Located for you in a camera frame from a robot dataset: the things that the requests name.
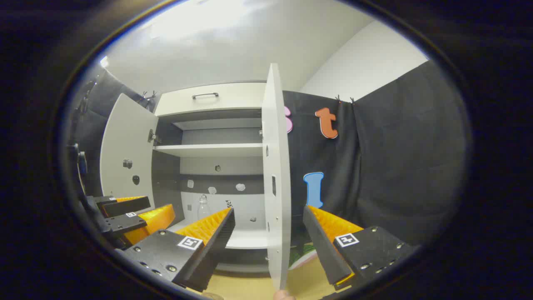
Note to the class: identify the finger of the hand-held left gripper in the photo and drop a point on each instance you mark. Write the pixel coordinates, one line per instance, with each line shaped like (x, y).
(127, 205)
(125, 225)

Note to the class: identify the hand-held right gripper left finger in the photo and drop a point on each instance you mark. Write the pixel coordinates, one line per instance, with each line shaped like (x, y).
(216, 237)

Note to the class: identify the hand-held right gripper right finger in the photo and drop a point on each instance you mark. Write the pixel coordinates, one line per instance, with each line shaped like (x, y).
(322, 243)

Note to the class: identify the white cabinet door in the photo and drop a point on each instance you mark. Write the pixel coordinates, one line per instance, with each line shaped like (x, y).
(125, 150)
(277, 158)

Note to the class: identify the white and grey cabinet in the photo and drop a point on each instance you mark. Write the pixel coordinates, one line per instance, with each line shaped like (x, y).
(220, 166)

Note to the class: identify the metal door hinge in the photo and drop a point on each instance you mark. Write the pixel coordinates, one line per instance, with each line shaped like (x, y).
(153, 136)

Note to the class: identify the white cabinet shelf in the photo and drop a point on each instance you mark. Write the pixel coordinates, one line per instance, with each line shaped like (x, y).
(208, 150)

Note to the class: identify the white cabinet drawer front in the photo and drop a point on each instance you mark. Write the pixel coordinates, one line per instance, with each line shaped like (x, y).
(233, 102)

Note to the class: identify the watermelon slice toy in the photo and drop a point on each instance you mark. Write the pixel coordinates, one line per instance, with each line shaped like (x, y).
(303, 256)

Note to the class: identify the black backdrop cloth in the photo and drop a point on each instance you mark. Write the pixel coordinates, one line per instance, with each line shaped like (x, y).
(395, 158)

